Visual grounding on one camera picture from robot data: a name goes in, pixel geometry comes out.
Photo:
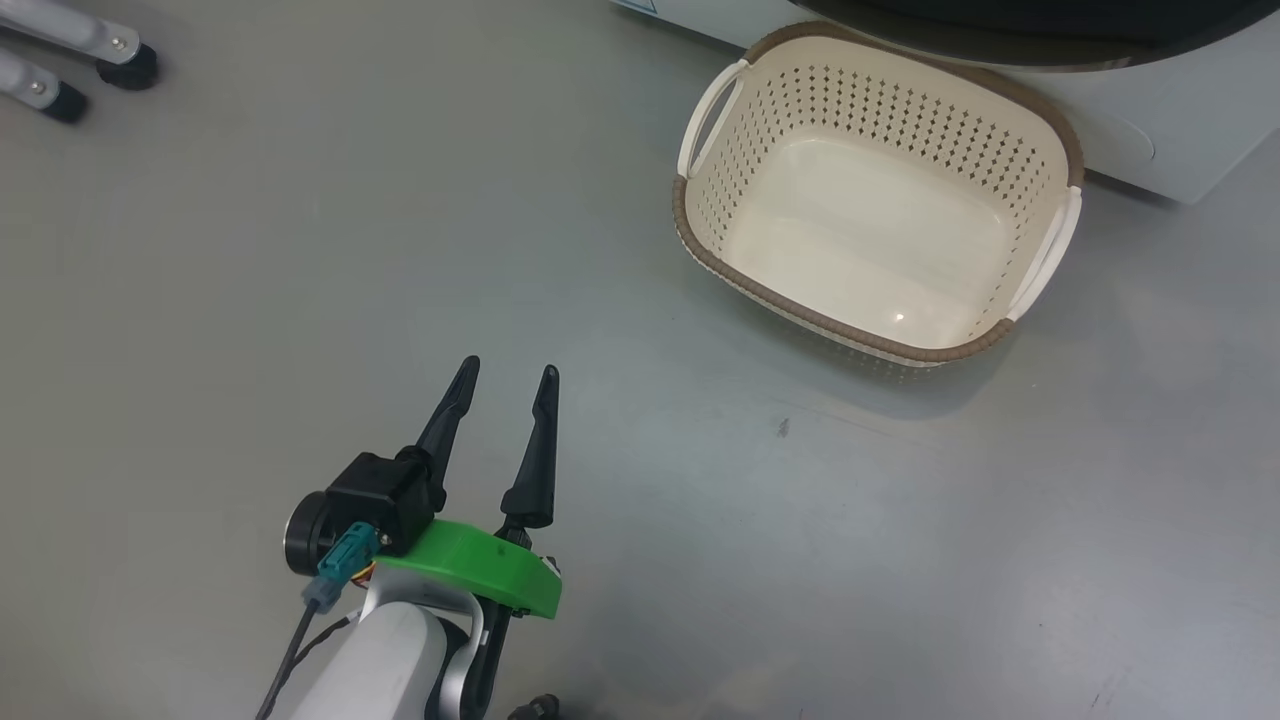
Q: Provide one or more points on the grey tube leg black foot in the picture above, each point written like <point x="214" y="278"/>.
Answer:
<point x="30" y="85"/>
<point x="100" y="38"/>

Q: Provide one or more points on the white front-load washing machine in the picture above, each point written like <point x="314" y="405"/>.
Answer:
<point x="1180" y="140"/>

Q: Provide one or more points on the cream perforated laundry basket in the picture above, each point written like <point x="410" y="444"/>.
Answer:
<point x="870" y="240"/>

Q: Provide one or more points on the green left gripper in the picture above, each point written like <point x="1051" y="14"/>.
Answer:
<point x="470" y="565"/>

